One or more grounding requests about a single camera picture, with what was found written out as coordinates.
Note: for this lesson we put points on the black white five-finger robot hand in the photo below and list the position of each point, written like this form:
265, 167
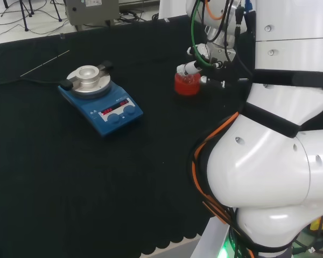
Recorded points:
231, 72

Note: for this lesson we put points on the blue-base heater with steel plate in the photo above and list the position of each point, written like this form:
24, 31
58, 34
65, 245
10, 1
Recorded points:
107, 107

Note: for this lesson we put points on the black bench cloth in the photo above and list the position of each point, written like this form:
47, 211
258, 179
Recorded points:
123, 174

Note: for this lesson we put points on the grey metal cabinet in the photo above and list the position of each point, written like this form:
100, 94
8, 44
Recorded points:
91, 10

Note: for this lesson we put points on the yellow stop button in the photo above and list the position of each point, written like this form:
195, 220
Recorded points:
316, 226

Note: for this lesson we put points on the black tripod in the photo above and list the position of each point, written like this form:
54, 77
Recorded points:
23, 13

